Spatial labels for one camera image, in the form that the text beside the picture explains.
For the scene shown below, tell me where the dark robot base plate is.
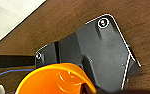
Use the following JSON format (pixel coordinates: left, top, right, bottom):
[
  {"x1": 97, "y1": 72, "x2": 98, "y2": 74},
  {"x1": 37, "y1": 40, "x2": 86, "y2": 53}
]
[{"x1": 34, "y1": 13, "x2": 142, "y2": 94}]

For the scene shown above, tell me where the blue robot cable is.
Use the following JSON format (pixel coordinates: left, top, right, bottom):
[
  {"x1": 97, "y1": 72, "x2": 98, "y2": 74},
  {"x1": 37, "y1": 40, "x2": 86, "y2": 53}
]
[{"x1": 0, "y1": 68, "x2": 35, "y2": 81}]

